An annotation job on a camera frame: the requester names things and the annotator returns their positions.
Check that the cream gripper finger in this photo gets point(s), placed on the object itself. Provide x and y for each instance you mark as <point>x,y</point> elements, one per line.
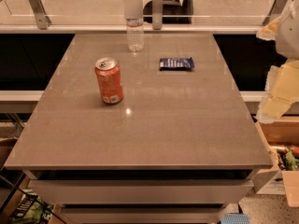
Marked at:
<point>269,31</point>
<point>281,91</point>

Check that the blue rxbar wrapper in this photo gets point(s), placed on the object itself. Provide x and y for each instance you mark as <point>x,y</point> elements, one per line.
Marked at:
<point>176,64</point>

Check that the cardboard box with items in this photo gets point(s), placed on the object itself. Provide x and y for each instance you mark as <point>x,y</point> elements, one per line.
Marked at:
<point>280,139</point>

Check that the black office chair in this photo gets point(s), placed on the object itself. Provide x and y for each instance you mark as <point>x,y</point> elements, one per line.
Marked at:
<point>177,11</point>

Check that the clear plastic water bottle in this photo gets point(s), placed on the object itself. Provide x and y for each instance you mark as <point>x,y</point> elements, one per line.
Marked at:
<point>133,14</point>

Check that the blue perforated object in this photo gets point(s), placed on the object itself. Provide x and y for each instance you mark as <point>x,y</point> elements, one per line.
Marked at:
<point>235,219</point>

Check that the orange soda can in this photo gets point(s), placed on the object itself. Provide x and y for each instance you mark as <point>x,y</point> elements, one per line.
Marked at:
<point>108,75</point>

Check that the green black snack bag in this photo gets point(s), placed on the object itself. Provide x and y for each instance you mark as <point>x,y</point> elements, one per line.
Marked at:
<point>32,210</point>

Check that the right metal glass bracket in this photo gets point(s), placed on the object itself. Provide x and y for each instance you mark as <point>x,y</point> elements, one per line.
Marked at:
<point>275,10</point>

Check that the metal glass bracket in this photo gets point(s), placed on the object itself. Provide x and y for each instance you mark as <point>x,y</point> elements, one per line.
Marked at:
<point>157,14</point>
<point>275,10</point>
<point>43,21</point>

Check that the middle metal glass bracket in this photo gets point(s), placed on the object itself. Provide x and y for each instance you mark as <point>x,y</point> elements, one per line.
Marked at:
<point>157,14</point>

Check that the left metal glass bracket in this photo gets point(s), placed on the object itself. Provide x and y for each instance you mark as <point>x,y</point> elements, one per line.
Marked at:
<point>43,21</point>

